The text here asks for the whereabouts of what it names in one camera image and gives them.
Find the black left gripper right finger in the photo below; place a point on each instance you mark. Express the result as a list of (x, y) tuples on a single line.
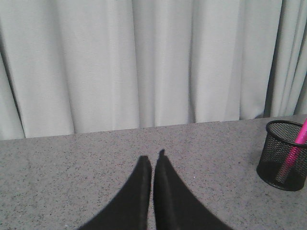
[(175, 206)]

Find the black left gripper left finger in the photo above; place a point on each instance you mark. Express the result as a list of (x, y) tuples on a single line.
[(128, 210)]

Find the pink marker pen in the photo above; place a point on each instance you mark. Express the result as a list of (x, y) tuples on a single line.
[(293, 154)]

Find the black mesh pen holder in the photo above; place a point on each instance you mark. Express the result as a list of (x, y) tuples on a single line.
[(281, 135)]

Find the grey curtain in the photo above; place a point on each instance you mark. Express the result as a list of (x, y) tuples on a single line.
[(79, 66)]

